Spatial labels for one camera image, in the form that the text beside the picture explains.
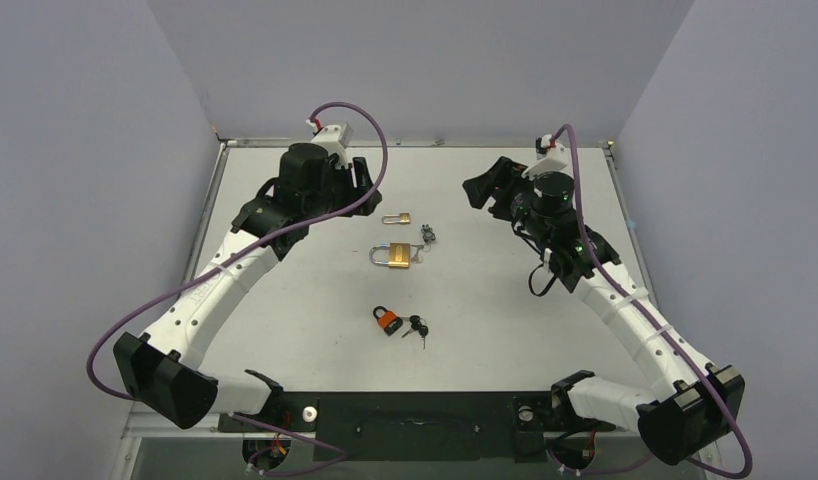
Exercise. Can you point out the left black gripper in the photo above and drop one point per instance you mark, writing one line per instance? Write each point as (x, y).
(355, 178)

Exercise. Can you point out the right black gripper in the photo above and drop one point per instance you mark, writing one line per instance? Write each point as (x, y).
(504, 187)

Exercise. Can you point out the small padlock with keys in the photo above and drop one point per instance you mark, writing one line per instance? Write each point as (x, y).
(403, 218)

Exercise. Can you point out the brass padlock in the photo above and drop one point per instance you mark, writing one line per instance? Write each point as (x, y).
(391, 255)

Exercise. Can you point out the silver key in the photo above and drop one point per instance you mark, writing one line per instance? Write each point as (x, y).
(419, 250)

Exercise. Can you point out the orange black padlock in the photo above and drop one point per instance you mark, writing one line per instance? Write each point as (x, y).
(388, 321)

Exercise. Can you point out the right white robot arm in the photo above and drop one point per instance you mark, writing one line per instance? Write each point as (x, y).
(689, 402)

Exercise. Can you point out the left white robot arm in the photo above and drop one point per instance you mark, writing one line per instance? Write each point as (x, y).
(160, 367)

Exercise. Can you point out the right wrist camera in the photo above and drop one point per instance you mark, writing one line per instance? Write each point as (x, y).
(552, 156)

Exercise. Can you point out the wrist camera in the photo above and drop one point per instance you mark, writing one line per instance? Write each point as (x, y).
(552, 156)
(335, 139)

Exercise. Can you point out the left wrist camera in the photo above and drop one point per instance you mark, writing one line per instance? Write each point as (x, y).
(335, 139)

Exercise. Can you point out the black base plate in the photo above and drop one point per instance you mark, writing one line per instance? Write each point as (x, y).
(427, 426)

